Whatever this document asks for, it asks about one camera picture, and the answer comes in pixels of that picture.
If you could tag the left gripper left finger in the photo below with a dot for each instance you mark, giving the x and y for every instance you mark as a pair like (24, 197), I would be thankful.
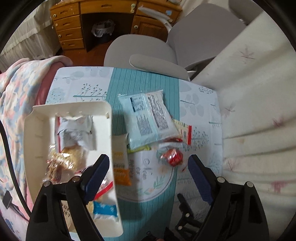
(47, 220)

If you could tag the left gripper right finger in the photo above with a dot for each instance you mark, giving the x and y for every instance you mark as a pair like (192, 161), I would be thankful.
(236, 212)

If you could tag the large light blue snack bag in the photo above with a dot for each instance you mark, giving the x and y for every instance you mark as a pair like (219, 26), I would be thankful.
(147, 119)

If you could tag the blue white snack packet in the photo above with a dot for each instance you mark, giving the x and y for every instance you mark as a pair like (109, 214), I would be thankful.
(104, 211)

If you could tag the clear bag of cookies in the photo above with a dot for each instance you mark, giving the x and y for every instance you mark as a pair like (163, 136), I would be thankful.
(62, 166)

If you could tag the orange yellow snack packet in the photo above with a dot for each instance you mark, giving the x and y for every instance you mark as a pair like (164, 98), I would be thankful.
(120, 160)

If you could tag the red wrapped candy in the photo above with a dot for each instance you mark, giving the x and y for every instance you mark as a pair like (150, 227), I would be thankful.
(172, 157)

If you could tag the white grey snack pouch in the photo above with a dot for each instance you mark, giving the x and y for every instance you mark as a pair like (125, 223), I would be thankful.
(74, 132)

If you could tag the white plastic storage bin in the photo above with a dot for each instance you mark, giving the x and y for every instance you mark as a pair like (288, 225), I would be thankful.
(39, 134)

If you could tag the red white snack packet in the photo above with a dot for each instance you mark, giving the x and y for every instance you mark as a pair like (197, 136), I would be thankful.
(185, 131)

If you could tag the green snack stick packet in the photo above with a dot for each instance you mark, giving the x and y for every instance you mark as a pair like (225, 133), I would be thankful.
(139, 149)

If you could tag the teal patterned tablecloth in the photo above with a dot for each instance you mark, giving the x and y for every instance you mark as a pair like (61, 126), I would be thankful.
(150, 203)

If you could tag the floral pastel blanket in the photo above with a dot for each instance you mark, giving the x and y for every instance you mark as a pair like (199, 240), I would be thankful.
(24, 84)

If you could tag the white floral curtain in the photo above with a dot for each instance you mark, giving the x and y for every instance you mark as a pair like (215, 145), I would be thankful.
(254, 77)

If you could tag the white lace bed cover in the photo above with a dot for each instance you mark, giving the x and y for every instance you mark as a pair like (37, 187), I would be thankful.
(35, 38)

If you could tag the grey office chair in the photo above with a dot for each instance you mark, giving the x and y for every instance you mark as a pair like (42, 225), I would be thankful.
(199, 37)

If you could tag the wooden desk with drawers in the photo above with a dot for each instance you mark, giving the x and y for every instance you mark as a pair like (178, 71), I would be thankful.
(83, 24)

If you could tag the trash bin with bag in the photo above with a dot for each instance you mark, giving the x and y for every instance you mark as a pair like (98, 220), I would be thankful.
(103, 28)

